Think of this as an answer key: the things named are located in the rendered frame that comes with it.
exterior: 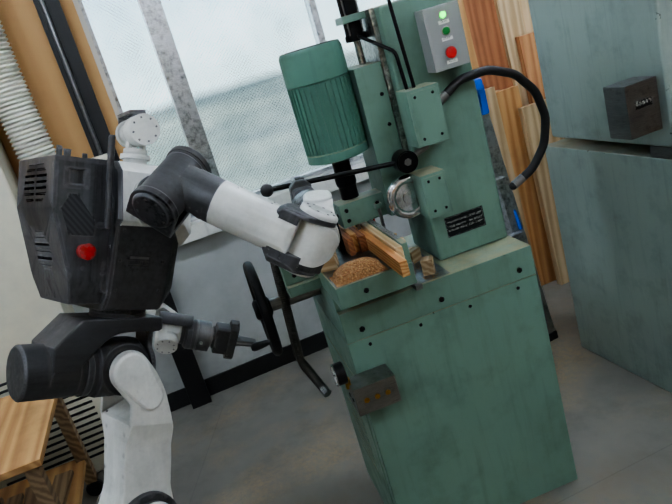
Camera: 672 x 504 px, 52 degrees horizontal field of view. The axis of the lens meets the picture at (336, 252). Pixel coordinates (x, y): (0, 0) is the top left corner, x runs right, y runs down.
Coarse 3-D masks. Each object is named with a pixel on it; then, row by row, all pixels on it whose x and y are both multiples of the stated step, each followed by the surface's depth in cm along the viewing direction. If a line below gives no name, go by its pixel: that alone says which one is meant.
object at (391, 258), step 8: (368, 240) 190; (376, 240) 186; (368, 248) 193; (376, 248) 183; (384, 248) 178; (384, 256) 178; (392, 256) 171; (400, 256) 169; (392, 264) 172; (400, 264) 166; (400, 272) 167; (408, 272) 167
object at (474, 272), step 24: (408, 240) 224; (504, 240) 200; (456, 264) 192; (480, 264) 189; (504, 264) 190; (528, 264) 192; (408, 288) 186; (432, 288) 187; (456, 288) 189; (480, 288) 190; (336, 312) 185; (360, 312) 183; (384, 312) 185; (408, 312) 187; (360, 336) 185
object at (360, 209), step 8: (368, 192) 199; (376, 192) 197; (344, 200) 198; (352, 200) 196; (360, 200) 195; (368, 200) 196; (336, 208) 197; (344, 208) 195; (352, 208) 195; (360, 208) 196; (368, 208) 196; (384, 208) 198; (344, 216) 195; (352, 216) 196; (360, 216) 196; (368, 216) 197; (376, 216) 198; (344, 224) 196; (352, 224) 196; (360, 224) 200
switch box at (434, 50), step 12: (456, 0) 175; (420, 12) 174; (432, 12) 174; (456, 12) 175; (420, 24) 177; (432, 24) 174; (444, 24) 175; (456, 24) 176; (420, 36) 180; (432, 36) 175; (444, 36) 176; (456, 36) 177; (432, 48) 176; (444, 48) 177; (456, 48) 177; (432, 60) 177; (444, 60) 177; (468, 60) 179; (432, 72) 180
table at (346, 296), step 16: (352, 256) 192; (368, 256) 188; (384, 272) 174; (288, 288) 191; (304, 288) 192; (336, 288) 172; (352, 288) 173; (368, 288) 174; (384, 288) 175; (400, 288) 176; (352, 304) 174
